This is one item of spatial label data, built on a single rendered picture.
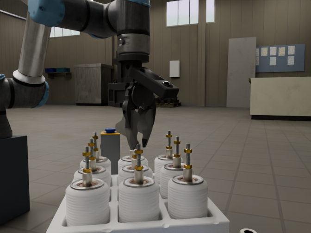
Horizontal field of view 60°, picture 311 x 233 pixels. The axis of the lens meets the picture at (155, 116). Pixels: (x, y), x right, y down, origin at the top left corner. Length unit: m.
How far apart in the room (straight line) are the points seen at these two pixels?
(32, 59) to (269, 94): 4.68
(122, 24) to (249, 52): 10.36
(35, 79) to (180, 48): 10.65
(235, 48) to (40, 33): 10.17
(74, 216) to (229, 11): 11.14
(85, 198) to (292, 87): 4.98
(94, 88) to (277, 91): 8.18
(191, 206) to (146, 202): 0.10
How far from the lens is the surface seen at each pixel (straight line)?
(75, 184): 0.66
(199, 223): 0.63
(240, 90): 10.63
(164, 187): 0.76
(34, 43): 1.08
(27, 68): 1.11
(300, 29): 11.34
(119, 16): 0.63
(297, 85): 5.39
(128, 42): 0.61
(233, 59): 10.88
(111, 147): 1.01
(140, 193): 0.61
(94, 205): 0.62
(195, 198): 0.64
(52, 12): 0.62
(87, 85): 11.98
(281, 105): 5.37
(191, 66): 11.38
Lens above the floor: 0.46
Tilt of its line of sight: 5 degrees down
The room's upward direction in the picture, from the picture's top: straight up
